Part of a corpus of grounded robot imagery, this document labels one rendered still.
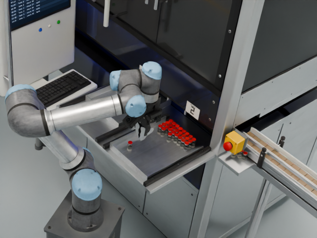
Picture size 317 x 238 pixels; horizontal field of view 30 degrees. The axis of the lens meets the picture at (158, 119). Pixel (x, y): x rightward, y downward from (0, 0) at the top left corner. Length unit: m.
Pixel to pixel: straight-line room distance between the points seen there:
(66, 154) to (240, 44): 0.82
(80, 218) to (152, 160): 0.45
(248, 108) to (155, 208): 0.94
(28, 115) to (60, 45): 1.14
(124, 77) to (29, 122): 0.39
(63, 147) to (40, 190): 1.38
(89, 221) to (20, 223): 1.14
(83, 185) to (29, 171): 1.52
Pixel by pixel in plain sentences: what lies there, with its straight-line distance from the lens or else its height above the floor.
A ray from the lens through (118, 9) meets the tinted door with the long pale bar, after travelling 2.95.
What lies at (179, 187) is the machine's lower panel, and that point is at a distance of 3.07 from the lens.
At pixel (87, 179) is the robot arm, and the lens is 2.35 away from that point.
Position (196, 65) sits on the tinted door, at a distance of 2.63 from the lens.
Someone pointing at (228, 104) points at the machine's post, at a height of 1.18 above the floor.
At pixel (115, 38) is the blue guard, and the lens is 3.03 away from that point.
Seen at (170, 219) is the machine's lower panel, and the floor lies 0.24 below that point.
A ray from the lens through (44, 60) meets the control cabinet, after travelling 3.15.
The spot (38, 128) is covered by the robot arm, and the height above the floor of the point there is 1.34.
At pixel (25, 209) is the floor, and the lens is 3.61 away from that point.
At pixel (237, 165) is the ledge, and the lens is 2.72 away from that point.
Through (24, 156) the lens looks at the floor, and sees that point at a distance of 3.93.
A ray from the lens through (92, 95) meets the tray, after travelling 2.95.
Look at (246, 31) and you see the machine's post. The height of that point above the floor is 1.54.
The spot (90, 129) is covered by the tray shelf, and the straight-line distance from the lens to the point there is 2.78.
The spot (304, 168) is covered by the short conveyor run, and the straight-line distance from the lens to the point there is 2.69.
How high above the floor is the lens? 2.70
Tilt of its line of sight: 39 degrees down
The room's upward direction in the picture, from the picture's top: 8 degrees clockwise
